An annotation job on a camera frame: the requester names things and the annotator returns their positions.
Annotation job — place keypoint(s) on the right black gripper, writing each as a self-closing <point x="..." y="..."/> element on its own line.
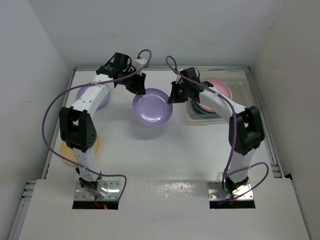
<point x="175" y="97"/>

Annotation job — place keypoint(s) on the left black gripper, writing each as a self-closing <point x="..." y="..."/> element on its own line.
<point x="138" y="88"/>

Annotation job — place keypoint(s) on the teal scalloped plate back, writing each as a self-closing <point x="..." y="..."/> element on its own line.
<point x="203" y="112"/>

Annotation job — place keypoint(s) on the purple plate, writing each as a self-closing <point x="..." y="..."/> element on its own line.
<point x="152" y="109"/>
<point x="103" y="102"/>

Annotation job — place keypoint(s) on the pink plate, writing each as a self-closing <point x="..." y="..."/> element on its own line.
<point x="222" y="88"/>

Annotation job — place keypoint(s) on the orange plate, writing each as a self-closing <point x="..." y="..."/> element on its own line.
<point x="195" y="106"/>
<point x="67" y="152"/>

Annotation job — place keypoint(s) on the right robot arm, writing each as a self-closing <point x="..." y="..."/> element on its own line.
<point x="245" y="132"/>

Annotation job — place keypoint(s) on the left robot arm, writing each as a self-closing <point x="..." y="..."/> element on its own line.
<point x="76" y="124"/>

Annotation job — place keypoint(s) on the clear plastic bin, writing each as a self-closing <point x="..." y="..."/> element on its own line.
<point x="242" y="93"/>

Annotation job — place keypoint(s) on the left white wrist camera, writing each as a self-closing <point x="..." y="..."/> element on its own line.
<point x="139" y="64"/>

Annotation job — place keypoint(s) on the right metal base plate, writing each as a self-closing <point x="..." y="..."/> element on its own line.
<point x="217" y="193"/>

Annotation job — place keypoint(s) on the metal base plate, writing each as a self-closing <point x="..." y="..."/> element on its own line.
<point x="217" y="193"/>
<point x="105" y="191"/>

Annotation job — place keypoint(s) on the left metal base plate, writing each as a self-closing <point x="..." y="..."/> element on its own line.
<point x="105" y="191"/>

